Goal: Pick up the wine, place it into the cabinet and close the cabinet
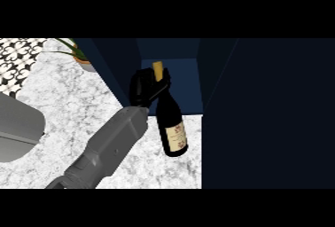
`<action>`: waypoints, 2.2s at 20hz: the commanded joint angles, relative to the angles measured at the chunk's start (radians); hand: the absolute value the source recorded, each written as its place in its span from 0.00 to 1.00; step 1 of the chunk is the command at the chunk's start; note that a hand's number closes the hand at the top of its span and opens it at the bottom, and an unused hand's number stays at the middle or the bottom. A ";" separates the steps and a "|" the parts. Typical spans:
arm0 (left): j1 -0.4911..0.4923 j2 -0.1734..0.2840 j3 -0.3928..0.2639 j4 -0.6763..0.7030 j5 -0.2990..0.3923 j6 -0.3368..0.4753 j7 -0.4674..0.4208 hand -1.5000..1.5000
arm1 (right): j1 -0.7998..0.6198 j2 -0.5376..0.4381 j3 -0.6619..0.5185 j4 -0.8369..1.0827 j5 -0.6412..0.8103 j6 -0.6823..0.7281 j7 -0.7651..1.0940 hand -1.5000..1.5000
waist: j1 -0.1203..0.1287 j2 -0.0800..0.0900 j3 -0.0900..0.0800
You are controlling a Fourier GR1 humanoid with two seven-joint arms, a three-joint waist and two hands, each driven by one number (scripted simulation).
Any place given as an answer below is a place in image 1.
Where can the dark wine bottle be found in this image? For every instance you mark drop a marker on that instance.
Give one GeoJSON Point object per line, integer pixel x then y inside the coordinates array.
{"type": "Point", "coordinates": [172, 124]}

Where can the dark navy cabinet door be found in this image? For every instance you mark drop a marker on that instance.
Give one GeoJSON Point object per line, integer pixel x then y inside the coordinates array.
{"type": "Point", "coordinates": [271, 118]}

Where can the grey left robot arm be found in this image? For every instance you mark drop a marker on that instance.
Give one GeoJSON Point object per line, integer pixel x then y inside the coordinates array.
{"type": "Point", "coordinates": [17, 130]}

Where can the potted green plant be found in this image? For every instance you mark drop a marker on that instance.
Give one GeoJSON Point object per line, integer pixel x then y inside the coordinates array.
{"type": "Point", "coordinates": [81, 57]}

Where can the dark blue open cabinet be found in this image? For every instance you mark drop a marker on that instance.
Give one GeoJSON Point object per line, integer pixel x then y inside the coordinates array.
{"type": "Point", "coordinates": [175, 79]}

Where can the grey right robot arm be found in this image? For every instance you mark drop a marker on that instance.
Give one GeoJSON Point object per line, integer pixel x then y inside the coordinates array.
{"type": "Point", "coordinates": [115, 142]}

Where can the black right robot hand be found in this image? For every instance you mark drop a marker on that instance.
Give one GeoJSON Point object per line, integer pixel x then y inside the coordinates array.
{"type": "Point", "coordinates": [143, 87]}

